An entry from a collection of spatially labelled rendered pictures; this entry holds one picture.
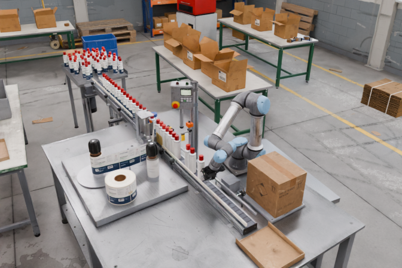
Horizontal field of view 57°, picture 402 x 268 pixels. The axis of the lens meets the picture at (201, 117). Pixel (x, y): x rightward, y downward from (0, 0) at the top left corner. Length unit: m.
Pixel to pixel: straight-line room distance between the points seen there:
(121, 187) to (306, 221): 1.20
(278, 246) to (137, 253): 0.82
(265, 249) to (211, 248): 0.31
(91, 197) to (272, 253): 1.23
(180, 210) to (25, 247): 1.69
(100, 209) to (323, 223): 1.43
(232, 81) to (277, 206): 2.21
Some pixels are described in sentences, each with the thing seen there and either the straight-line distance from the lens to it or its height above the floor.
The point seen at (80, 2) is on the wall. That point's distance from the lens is 9.90.
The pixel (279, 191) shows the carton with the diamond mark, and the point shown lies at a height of 1.06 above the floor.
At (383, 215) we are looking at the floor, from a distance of 4.13.
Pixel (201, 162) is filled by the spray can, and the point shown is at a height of 1.04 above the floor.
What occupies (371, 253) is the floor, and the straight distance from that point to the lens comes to 3.68.
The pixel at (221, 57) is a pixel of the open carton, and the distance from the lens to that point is 4.61.
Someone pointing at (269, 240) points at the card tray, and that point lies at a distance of 2.35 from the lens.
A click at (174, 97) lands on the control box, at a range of 2.71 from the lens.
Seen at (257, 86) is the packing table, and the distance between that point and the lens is 4.54.
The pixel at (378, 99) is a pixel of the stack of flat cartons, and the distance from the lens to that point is 6.26.
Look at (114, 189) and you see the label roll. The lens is 2.45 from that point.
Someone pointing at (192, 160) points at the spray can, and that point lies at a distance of 2.67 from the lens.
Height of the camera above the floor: 2.49
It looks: 27 degrees down
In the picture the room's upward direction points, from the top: straight up
